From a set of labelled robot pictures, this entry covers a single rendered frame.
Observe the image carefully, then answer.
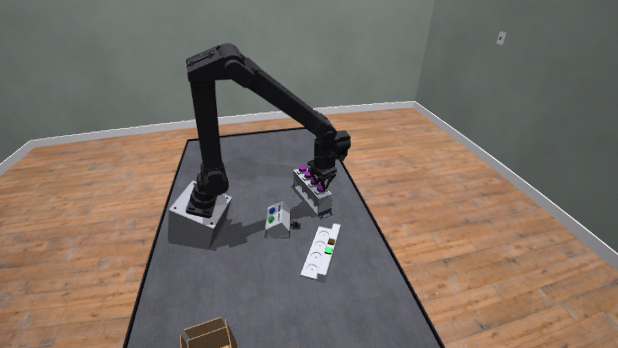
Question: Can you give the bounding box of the brown cardboard box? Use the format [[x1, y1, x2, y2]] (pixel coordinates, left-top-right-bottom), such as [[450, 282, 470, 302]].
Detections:
[[180, 317, 238, 348]]

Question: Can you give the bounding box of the white tray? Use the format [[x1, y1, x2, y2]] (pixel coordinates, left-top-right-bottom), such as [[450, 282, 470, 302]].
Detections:
[[301, 224, 340, 283]]

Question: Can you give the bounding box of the white button housing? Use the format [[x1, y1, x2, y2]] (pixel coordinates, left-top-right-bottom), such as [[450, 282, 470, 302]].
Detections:
[[265, 201, 300, 238]]

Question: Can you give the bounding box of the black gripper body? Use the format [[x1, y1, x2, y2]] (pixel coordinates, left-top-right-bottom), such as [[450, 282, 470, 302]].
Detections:
[[307, 153, 337, 180]]

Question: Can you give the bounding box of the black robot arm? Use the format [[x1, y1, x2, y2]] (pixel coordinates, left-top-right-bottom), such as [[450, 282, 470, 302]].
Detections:
[[186, 43, 351, 218]]

